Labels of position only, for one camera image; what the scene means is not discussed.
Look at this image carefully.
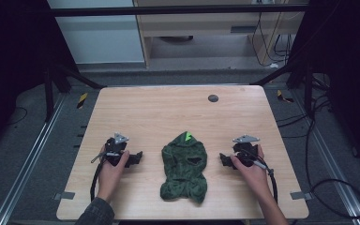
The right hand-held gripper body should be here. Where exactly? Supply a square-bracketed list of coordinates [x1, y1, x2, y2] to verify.
[232, 134, 261, 168]

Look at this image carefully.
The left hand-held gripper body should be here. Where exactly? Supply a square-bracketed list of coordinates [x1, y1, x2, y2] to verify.
[104, 132, 130, 167]

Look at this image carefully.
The person's right hand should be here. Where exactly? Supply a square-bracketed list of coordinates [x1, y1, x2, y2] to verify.
[230, 144, 272, 195]

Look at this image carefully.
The person's left hand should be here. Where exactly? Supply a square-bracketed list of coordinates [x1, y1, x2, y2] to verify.
[97, 146, 131, 202]

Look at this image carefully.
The green hooded pet garment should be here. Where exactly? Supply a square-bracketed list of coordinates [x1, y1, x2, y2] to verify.
[159, 130, 209, 205]

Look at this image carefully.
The yellow black striped tape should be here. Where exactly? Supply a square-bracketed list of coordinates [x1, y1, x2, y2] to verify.
[76, 92, 89, 110]
[276, 89, 295, 104]

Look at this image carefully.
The white cabinet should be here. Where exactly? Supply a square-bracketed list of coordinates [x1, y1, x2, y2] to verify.
[46, 0, 146, 66]

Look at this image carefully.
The light wooden desk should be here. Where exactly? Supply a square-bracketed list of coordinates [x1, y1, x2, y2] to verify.
[132, 0, 308, 68]

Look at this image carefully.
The black curtain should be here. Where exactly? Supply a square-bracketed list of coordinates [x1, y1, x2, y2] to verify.
[286, 0, 360, 176]
[0, 0, 80, 158]

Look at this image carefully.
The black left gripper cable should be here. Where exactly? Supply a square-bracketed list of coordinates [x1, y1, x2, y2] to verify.
[89, 151, 108, 203]

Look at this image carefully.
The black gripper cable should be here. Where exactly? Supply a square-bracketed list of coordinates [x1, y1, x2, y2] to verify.
[243, 149, 278, 204]
[89, 151, 108, 203]

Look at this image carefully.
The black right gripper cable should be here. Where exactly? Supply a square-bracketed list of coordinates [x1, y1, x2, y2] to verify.
[243, 149, 278, 204]

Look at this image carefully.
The black looped floor cable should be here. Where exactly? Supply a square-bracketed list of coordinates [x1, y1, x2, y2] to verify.
[275, 73, 360, 220]

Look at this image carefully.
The grey table bracket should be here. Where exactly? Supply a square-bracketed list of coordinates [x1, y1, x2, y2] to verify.
[52, 190, 76, 202]
[290, 190, 314, 202]

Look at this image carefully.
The black diagonal frame brace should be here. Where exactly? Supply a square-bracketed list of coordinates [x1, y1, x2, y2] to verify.
[53, 63, 108, 90]
[249, 60, 308, 87]

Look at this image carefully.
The black frame post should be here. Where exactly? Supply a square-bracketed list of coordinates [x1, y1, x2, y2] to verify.
[43, 64, 56, 123]

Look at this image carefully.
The metal floor rail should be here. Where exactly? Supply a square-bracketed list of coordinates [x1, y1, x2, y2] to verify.
[292, 89, 360, 225]
[0, 93, 68, 225]

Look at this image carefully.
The thin black floor cable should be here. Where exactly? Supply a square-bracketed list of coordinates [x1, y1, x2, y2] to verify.
[7, 106, 29, 127]

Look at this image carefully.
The hanging black cables bundle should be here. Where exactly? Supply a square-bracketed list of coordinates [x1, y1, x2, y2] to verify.
[250, 0, 296, 68]

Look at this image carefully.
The black horizontal frame bar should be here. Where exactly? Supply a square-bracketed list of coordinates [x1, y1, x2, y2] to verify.
[48, 4, 311, 18]

